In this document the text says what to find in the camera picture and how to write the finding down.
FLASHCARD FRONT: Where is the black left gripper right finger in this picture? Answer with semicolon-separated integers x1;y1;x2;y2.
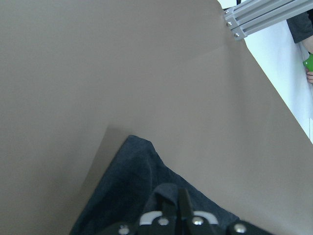
178;189;215;235

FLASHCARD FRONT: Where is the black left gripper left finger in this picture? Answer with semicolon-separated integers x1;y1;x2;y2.
146;196;176;235

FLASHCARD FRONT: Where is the black t-shirt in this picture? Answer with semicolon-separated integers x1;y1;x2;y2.
70;135;239;235

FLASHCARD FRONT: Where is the green toy object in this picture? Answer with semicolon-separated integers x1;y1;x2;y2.
303;53;313;72

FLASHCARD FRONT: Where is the seated person in black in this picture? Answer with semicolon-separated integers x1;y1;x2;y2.
286;12;313;84

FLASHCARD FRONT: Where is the aluminium frame post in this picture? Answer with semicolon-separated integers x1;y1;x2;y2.
224;0;313;41

